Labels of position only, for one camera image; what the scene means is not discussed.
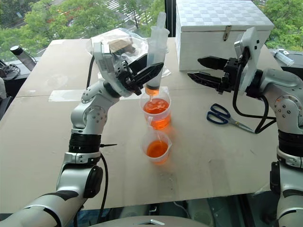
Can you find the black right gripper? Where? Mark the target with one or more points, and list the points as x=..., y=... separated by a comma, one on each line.
x=230, y=75

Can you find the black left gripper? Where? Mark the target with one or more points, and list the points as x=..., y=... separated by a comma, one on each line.
x=123, y=75

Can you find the large clear plastic syringe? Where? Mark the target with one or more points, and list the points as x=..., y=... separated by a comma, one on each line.
x=157, y=37

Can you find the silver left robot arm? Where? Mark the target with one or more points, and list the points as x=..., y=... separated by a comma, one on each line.
x=87, y=113

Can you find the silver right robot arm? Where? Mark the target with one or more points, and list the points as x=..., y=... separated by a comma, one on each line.
x=284, y=94

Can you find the clear cup with red liquid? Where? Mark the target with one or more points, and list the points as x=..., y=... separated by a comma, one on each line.
x=156, y=149
x=157, y=113

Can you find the small clear syringe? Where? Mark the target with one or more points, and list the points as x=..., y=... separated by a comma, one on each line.
x=284, y=58

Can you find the brown block in bag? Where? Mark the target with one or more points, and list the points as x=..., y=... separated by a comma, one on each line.
x=119, y=45

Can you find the clear plastic bag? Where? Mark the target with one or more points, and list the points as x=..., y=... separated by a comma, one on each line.
x=132, y=35

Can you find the white checkered lidded box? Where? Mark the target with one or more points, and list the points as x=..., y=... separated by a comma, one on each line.
x=201, y=35

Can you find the black cylindrical bottle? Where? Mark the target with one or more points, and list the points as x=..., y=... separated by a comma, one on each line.
x=23, y=58

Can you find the grey rounded robot torso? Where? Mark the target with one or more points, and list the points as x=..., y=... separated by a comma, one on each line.
x=118, y=223

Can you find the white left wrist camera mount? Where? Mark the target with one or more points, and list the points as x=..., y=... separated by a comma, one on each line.
x=104, y=61

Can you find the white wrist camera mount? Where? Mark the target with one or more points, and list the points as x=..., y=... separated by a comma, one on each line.
x=252, y=47
x=104, y=61

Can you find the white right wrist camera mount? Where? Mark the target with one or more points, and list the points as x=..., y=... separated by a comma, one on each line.
x=252, y=47

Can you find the dark window post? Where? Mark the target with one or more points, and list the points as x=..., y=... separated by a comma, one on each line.
x=170, y=16

